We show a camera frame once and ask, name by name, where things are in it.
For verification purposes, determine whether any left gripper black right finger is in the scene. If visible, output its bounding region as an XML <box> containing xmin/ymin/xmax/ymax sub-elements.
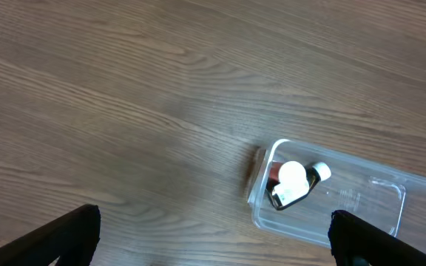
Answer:
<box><xmin>328</xmin><ymin>210</ymin><xmax>426</xmax><ymax>266</ymax></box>

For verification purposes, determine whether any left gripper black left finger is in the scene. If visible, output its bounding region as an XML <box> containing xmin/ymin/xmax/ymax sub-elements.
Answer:
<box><xmin>0</xmin><ymin>204</ymin><xmax>101</xmax><ymax>265</ymax></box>

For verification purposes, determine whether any clear plastic container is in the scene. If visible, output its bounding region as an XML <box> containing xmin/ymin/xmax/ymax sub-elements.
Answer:
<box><xmin>248</xmin><ymin>139</ymin><xmax>426</xmax><ymax>253</ymax></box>

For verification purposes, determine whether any orange tube white cap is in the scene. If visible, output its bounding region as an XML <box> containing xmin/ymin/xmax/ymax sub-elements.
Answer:
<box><xmin>266</xmin><ymin>161</ymin><xmax>308</xmax><ymax>189</ymax></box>

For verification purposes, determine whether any dark syrup bottle white cap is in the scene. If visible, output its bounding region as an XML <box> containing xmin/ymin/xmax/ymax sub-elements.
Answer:
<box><xmin>266</xmin><ymin>162</ymin><xmax>331</xmax><ymax>211</ymax></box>

